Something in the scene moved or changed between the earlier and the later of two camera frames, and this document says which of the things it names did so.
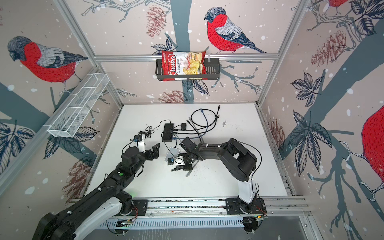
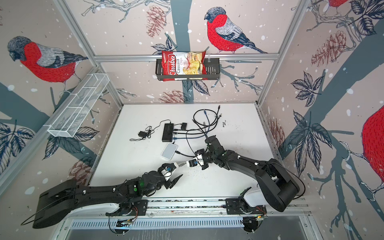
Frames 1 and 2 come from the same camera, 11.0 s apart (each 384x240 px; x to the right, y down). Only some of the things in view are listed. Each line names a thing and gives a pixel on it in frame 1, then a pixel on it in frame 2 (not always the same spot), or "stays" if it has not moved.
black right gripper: [185, 168] -> [200, 152]
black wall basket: [212, 72] stays
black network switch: [168, 132] stays
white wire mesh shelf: [68, 119] stays
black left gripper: [155, 152] -> [170, 184]
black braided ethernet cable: [202, 127] stays
